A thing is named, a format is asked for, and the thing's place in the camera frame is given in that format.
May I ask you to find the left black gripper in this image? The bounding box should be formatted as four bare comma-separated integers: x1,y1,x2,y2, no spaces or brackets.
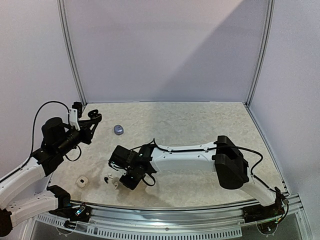
56,119,98,157

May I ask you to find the black earbud charging case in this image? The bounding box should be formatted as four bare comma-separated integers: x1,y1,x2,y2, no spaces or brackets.
87,109,101,120

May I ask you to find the purple earbud charging case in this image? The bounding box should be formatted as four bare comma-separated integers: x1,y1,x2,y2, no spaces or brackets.
113,124,124,136

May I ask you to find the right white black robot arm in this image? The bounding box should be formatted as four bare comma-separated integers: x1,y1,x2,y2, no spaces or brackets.
108,135,289,218

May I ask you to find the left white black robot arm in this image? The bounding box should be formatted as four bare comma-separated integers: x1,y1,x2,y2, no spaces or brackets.
0,110,102,237

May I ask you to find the white earbud charging case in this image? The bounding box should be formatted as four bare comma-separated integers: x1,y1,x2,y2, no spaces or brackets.
76,176,89,188

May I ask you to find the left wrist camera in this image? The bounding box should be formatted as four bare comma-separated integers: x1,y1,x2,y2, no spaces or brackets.
68,101,83,131

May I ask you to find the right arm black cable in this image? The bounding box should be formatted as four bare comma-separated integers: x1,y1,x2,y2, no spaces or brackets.
132,138,288,198

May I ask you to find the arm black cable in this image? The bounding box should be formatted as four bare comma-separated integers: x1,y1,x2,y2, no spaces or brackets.
132,138,288,198
21,100,71,171

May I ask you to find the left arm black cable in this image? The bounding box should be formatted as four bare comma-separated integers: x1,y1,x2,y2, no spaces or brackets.
21,100,71,171

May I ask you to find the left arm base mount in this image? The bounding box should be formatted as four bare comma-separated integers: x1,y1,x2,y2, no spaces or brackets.
49,203,93,223

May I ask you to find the left aluminium frame post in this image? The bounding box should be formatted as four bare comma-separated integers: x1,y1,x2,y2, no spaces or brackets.
57,0,88,107

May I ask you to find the aluminium frame post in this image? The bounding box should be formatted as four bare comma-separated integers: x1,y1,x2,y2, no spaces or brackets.
244,0,275,108
57,0,88,107

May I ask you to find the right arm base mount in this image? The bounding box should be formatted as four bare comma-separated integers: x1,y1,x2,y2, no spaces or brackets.
242,199,289,223

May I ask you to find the right aluminium frame post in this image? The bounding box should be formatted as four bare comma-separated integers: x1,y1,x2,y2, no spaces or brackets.
244,0,275,108

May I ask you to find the aluminium front rail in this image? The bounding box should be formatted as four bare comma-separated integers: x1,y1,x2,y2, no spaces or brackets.
22,194,313,240

